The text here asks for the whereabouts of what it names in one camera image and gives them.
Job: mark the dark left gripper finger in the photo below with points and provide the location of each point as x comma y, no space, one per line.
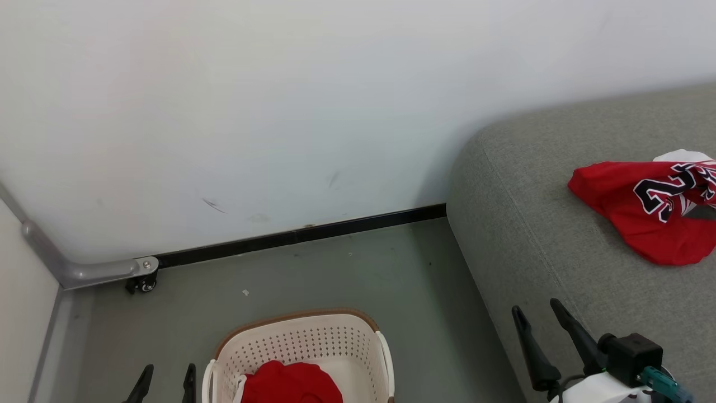
190,389
141,389

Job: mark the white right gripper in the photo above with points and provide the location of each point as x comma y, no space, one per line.
598,392

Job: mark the red shorts with white trim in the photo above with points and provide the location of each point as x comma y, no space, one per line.
291,386

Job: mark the red jersey with white sleeves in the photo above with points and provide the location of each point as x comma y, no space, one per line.
632,235

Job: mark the cream perforated laundry basket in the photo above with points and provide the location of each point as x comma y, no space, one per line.
302,341

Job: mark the black caster wheel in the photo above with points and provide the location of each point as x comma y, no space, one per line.
146,285

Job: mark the grey fabric sofa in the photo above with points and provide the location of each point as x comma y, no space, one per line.
537,235

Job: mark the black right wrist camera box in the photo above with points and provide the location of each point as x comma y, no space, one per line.
635,358

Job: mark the teal right camera connector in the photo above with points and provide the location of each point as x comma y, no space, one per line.
663,383

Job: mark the grey metal frame leg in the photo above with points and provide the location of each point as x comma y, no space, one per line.
95,271

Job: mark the black wall baseboard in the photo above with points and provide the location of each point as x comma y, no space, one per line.
291,238

